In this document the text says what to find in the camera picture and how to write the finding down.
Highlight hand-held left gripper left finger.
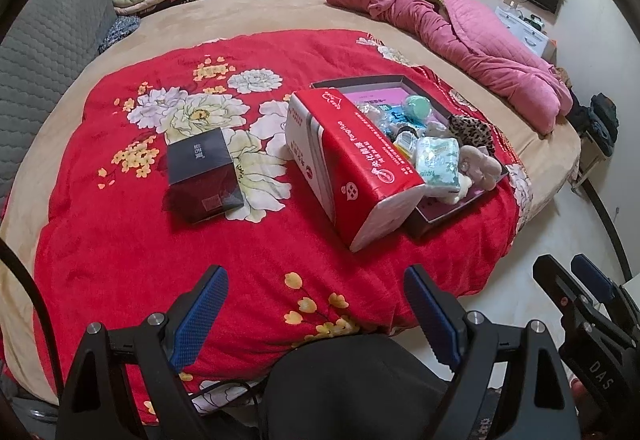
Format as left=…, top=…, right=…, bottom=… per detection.
left=55, top=265, right=230, bottom=440

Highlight black cable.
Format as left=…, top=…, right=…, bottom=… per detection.
left=0, top=240, right=63, bottom=401

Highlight leopard print cloth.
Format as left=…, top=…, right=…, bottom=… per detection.
left=446, top=114, right=497, bottom=157

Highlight pink quilt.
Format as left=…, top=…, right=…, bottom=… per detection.
left=326, top=0, right=574, bottom=136

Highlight white dresser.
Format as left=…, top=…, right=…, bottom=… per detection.
left=495, top=5, right=557, bottom=63

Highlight dark shallow tray box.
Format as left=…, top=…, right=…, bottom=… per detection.
left=311, top=74, right=511, bottom=239

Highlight dark square box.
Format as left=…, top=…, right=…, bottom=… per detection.
left=162, top=127, right=244, bottom=224

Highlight dark cloth pile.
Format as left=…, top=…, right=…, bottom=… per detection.
left=570, top=92, right=621, bottom=156

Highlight beige plush toy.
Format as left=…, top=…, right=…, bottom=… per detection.
left=457, top=145, right=504, bottom=195

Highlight red tissue pack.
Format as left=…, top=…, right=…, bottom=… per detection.
left=286, top=88, right=426, bottom=254

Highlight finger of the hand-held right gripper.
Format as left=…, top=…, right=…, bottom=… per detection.
left=532, top=255, right=596, bottom=323
left=571, top=253, right=616, bottom=305

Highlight mint green tissue pack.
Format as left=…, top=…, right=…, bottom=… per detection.
left=414, top=136, right=461, bottom=187

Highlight grey quilted headboard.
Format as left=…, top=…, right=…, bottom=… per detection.
left=0, top=0, right=118, bottom=211

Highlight clear bag brown contents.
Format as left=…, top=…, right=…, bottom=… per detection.
left=356, top=100, right=401, bottom=136

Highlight yellow snack packet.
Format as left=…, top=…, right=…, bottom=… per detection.
left=394, top=129, right=423, bottom=163

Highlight beige bed sheet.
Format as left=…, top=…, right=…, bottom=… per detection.
left=0, top=0, right=583, bottom=408

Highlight blue patterned cloth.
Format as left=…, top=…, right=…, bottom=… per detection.
left=99, top=15, right=143, bottom=55

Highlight green ball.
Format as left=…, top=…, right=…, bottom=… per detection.
left=404, top=95, right=441, bottom=122

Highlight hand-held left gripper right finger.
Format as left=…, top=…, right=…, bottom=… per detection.
left=404, top=264, right=581, bottom=440

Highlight red floral blanket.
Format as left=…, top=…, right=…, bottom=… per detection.
left=32, top=30, right=533, bottom=421

